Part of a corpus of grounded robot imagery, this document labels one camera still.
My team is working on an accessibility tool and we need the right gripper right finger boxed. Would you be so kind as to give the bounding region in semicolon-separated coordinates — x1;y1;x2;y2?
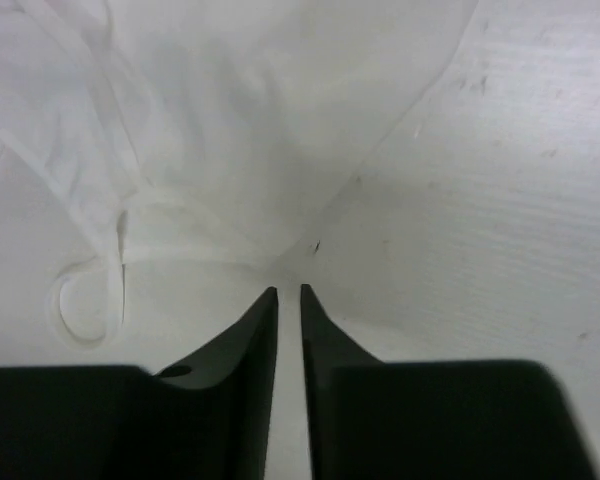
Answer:
300;285;599;479

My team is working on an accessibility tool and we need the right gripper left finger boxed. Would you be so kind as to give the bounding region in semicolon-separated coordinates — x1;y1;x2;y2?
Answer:
0;288;278;479

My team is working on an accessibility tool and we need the white tank top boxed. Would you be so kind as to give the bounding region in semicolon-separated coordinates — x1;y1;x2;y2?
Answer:
0;1;476;349

